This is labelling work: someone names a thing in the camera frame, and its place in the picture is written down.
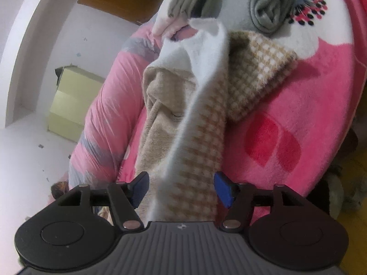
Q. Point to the pale green wardrobe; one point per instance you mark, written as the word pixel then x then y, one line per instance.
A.
pixel 74 103

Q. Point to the grey folded garment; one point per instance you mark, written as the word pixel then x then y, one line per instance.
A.
pixel 272 8

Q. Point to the beige white checkered coat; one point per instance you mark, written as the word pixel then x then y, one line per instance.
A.
pixel 200 126

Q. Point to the grey fuzzy cloth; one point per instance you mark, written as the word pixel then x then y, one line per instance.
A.
pixel 341 189

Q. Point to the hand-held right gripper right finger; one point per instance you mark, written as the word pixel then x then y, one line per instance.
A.
pixel 225 190

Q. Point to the pink floral bed blanket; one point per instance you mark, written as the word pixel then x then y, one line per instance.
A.
pixel 315 106

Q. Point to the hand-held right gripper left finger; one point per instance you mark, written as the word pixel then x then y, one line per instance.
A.
pixel 140 190

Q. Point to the pink grey quilt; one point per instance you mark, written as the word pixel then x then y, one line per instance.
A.
pixel 109 108

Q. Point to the pink folded garment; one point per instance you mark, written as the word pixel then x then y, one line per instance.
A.
pixel 163 25

